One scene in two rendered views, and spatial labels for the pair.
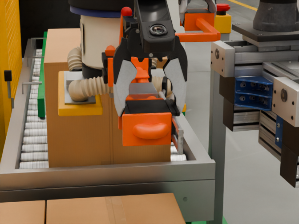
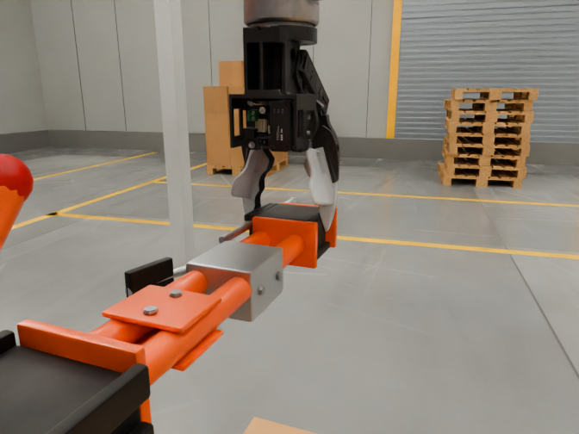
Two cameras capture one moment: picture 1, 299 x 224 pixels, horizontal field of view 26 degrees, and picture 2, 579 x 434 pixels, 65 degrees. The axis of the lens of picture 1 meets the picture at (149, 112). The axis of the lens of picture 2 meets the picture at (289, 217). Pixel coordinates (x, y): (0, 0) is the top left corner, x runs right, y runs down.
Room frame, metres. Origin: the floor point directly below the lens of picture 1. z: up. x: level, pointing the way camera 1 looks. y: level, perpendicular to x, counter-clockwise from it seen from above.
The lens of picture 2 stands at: (1.40, 0.24, 1.23)
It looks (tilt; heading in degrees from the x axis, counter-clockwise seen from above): 15 degrees down; 209
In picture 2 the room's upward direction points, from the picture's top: straight up
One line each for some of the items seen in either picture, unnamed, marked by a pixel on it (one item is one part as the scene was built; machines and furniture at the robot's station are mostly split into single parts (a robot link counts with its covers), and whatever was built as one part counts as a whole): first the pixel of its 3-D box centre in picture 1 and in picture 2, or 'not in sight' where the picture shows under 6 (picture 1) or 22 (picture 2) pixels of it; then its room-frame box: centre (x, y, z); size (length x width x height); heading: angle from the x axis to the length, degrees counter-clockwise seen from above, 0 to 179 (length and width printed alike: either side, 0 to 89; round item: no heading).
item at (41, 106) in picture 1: (37, 65); not in sight; (3.41, 0.60, 0.60); 1.60 x 0.11 x 0.09; 8
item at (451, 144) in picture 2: not in sight; (482, 134); (-5.84, -0.53, 0.65); 1.29 x 1.10 x 1.30; 13
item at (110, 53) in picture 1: (126, 67); (20, 429); (1.31, 0.05, 1.08); 0.10 x 0.08 x 0.06; 97
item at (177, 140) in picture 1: (171, 109); (233, 240); (1.02, -0.04, 1.08); 0.31 x 0.03 x 0.05; 7
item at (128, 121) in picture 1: (143, 121); (296, 232); (0.96, 0.01, 1.08); 0.08 x 0.07 x 0.05; 7
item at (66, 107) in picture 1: (78, 85); not in sight; (1.55, 0.18, 0.98); 0.34 x 0.10 x 0.05; 7
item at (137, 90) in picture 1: (138, 99); (237, 277); (1.10, 0.02, 1.08); 0.07 x 0.07 x 0.04; 7
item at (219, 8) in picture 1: (221, 9); not in sight; (2.57, -0.29, 1.02); 0.07 x 0.07 x 0.04
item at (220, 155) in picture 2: not in sight; (248, 116); (-4.90, -4.00, 0.87); 1.20 x 1.01 x 1.74; 13
